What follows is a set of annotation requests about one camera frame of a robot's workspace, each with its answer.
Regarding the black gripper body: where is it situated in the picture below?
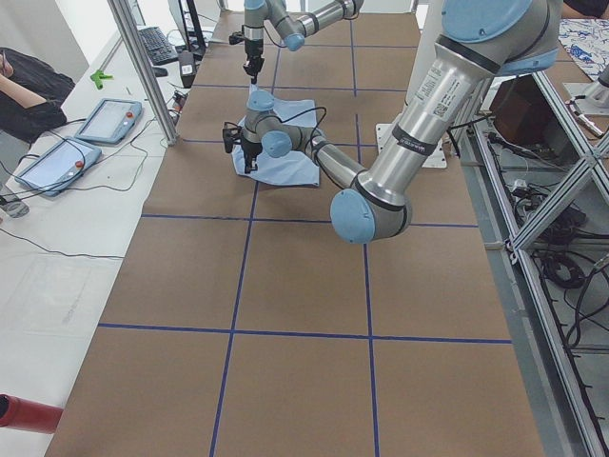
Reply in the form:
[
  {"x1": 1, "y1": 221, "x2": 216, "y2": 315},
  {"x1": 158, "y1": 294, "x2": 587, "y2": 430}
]
[
  {"x1": 244, "y1": 40, "x2": 265, "y2": 71},
  {"x1": 241, "y1": 138, "x2": 261, "y2": 162}
]

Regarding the light blue t-shirt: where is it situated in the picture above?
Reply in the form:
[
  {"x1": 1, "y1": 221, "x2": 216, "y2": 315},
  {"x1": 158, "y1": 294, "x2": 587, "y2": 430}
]
[{"x1": 231, "y1": 98, "x2": 320, "y2": 187}]

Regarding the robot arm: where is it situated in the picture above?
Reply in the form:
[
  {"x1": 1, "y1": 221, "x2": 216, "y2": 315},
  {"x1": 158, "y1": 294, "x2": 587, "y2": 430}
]
[
  {"x1": 223, "y1": 1, "x2": 562, "y2": 244},
  {"x1": 229, "y1": 0, "x2": 363, "y2": 86}
]

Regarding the black keyboard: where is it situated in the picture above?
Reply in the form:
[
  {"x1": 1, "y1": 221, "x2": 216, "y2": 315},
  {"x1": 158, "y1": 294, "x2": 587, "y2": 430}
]
[{"x1": 138, "y1": 27, "x2": 178, "y2": 66}]

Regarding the far teach pendant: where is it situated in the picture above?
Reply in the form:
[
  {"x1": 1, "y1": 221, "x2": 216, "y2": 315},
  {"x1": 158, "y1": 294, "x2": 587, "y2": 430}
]
[{"x1": 74, "y1": 98, "x2": 143, "y2": 146}]

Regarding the teach pendant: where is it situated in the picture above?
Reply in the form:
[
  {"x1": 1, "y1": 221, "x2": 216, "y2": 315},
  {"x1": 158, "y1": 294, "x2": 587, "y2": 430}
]
[
  {"x1": 74, "y1": 98, "x2": 143, "y2": 146},
  {"x1": 15, "y1": 137, "x2": 102, "y2": 197}
]

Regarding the green plastic clamp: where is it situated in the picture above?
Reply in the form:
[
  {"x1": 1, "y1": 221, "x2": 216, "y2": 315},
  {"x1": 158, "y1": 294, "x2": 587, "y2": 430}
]
[{"x1": 89, "y1": 70, "x2": 113, "y2": 89}]

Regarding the near teach pendant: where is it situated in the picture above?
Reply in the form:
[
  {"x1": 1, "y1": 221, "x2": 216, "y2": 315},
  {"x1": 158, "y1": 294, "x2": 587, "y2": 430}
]
[{"x1": 15, "y1": 137, "x2": 102, "y2": 197}]

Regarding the person in black shirt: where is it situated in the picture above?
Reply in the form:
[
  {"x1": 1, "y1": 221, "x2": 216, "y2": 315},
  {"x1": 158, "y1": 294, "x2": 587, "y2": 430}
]
[{"x1": 1, "y1": 47, "x2": 75, "y2": 144}]

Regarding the red fire extinguisher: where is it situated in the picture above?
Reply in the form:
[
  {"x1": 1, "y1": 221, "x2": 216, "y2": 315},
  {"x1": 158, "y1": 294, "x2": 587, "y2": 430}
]
[{"x1": 1, "y1": 394, "x2": 64, "y2": 434}]

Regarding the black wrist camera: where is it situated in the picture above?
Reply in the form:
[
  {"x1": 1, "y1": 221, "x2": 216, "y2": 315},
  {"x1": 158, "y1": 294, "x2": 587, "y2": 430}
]
[
  {"x1": 228, "y1": 31, "x2": 245, "y2": 46},
  {"x1": 222, "y1": 122, "x2": 243, "y2": 154}
]

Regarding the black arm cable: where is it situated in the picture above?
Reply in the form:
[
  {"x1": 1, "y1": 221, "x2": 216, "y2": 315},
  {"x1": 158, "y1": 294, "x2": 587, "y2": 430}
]
[{"x1": 280, "y1": 106, "x2": 328, "y2": 168}]

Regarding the aluminium frame post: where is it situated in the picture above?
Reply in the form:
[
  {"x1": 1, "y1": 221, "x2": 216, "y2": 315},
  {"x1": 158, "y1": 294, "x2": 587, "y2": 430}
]
[{"x1": 108, "y1": 0, "x2": 178, "y2": 146}]

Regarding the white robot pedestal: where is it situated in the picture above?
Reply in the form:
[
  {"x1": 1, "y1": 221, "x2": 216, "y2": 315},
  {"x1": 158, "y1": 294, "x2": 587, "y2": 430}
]
[{"x1": 375, "y1": 123, "x2": 448, "y2": 169}]

